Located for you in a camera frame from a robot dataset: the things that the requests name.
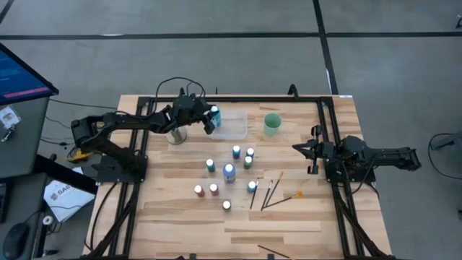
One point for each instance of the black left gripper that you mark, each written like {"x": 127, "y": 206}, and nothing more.
{"x": 187, "y": 108}

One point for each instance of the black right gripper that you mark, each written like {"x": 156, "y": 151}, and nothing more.
{"x": 326, "y": 150}

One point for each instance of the large turquoise paint bottle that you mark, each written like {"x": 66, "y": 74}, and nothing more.
{"x": 216, "y": 117}

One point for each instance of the paintbrush with copper ferrule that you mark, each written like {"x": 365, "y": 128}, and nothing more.
{"x": 276, "y": 186}

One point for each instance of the small teal green paint bottle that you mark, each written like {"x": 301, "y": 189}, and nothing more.
{"x": 210, "y": 166}

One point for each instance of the large purple paint bottle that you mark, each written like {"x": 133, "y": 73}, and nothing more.
{"x": 229, "y": 175}

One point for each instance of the black paintbrush silver ferrule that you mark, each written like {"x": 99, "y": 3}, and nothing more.
{"x": 254, "y": 194}
{"x": 266, "y": 195}

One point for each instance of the small maroon paint bottle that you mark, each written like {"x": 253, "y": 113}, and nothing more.
{"x": 214, "y": 190}

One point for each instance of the small red paint bottle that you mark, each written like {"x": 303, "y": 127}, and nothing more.
{"x": 199, "y": 191}

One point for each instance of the small black paint bottle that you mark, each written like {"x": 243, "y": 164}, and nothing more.
{"x": 226, "y": 206}

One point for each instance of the thin dark brown paintbrush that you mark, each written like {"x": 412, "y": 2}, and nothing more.
{"x": 272, "y": 251}

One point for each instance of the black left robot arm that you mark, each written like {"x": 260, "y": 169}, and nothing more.
{"x": 126, "y": 121}

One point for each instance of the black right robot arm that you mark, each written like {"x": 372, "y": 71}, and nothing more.
{"x": 382, "y": 153}

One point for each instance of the clear plastic bin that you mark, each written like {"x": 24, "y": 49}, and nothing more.
{"x": 234, "y": 126}

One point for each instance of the white mushroom lamp brass base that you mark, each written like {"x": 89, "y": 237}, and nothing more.
{"x": 177, "y": 136}

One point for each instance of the pale green plastic cup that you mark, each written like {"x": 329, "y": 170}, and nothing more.
{"x": 272, "y": 124}

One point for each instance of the black desk beam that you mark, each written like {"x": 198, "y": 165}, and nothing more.
{"x": 65, "y": 173}

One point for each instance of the white printed paper sheet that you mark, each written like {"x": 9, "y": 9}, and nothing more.
{"x": 66, "y": 198}

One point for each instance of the grey desk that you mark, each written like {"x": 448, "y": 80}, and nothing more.
{"x": 21, "y": 144}

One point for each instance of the white tape roll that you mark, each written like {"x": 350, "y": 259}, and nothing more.
{"x": 47, "y": 219}

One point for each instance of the computer monitor blue screen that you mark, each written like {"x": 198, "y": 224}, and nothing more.
{"x": 18, "y": 77}

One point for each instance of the white badge card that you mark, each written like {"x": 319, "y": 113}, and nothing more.
{"x": 9, "y": 117}

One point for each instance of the black computer mouse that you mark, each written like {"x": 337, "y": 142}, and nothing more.
{"x": 16, "y": 240}

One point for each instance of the black aluminium table frame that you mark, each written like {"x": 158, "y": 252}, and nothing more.
{"x": 234, "y": 98}

